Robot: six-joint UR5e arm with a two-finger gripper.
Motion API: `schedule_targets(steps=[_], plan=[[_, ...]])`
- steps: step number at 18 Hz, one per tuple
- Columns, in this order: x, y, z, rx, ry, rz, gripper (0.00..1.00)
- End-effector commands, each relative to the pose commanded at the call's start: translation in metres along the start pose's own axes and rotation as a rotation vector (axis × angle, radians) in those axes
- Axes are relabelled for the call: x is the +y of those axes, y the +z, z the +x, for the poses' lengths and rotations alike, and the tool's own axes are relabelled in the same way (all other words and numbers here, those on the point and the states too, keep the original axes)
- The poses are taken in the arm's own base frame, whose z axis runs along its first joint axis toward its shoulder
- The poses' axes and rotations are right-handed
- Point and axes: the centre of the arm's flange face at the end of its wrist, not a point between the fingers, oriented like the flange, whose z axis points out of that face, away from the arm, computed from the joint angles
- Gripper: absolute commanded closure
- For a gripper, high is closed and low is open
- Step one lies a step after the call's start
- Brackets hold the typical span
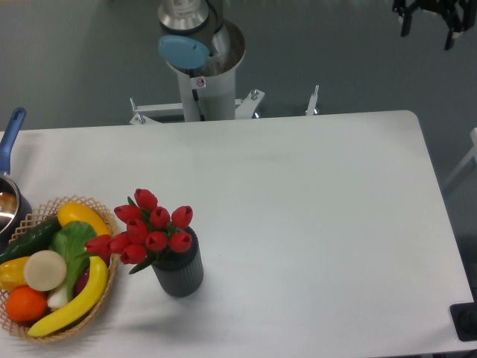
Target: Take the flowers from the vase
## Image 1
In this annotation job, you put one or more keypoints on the yellow lemon squash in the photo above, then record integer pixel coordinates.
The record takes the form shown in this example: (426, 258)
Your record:
(76, 212)

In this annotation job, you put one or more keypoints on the orange fruit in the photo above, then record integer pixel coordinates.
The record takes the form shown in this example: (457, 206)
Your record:
(25, 304)

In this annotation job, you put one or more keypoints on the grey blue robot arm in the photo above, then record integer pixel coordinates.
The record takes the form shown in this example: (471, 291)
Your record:
(197, 40)

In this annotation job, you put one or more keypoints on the dark grey ribbed vase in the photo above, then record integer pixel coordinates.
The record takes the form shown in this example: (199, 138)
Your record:
(181, 274)

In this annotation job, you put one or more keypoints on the dark red fruit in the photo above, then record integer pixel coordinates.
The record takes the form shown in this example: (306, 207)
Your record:
(81, 282)

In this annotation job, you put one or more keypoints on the green bok choy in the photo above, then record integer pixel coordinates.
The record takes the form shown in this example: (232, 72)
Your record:
(69, 243)

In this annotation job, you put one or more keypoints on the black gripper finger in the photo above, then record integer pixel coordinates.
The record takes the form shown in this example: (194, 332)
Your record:
(405, 13)
(455, 25)

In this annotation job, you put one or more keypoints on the green cucumber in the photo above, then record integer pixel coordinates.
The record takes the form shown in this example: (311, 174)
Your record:
(36, 239)

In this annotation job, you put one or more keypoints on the round beige disc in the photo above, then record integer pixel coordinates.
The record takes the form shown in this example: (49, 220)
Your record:
(45, 270)

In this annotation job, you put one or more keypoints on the yellow banana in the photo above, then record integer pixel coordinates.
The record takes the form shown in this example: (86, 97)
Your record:
(77, 307)

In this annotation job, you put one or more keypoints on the blue handled saucepan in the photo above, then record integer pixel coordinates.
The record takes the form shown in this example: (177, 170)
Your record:
(14, 206)

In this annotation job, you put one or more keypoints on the woven wicker basket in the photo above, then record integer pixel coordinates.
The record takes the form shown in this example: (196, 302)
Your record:
(41, 214)

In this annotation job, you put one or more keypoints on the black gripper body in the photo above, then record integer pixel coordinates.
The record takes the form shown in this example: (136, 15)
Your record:
(442, 7)

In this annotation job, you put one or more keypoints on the black device at table edge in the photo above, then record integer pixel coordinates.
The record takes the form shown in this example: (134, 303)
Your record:
(464, 320)

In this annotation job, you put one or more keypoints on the red tulip bouquet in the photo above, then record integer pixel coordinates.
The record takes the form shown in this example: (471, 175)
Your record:
(153, 235)

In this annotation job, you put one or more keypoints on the white frame at right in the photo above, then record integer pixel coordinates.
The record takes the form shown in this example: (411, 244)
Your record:
(463, 169)

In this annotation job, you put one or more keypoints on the yellow bell pepper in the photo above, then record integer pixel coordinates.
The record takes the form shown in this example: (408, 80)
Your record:
(12, 276)

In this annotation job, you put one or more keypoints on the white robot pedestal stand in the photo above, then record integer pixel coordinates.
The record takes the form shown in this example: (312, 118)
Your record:
(202, 99)

